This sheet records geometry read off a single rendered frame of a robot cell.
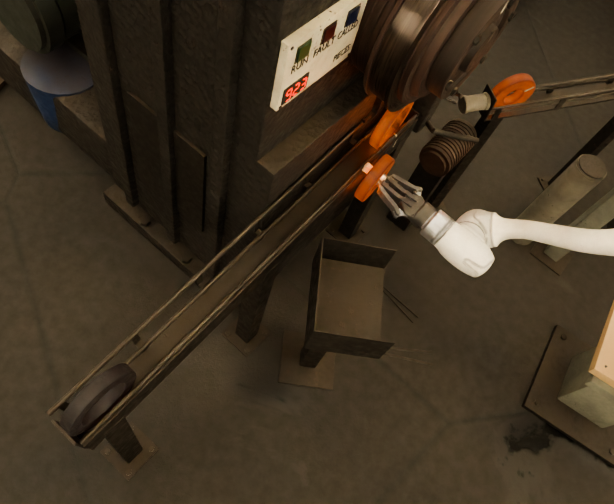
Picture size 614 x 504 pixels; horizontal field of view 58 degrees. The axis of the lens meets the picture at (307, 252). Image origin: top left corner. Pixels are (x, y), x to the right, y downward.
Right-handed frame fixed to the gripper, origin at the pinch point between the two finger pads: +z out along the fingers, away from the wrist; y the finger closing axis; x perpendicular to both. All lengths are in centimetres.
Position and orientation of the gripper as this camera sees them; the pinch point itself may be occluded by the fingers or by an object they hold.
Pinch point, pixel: (374, 173)
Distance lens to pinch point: 162.3
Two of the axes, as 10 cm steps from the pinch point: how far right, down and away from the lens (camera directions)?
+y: 6.4, -6.3, 4.4
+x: 2.1, -4.1, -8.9
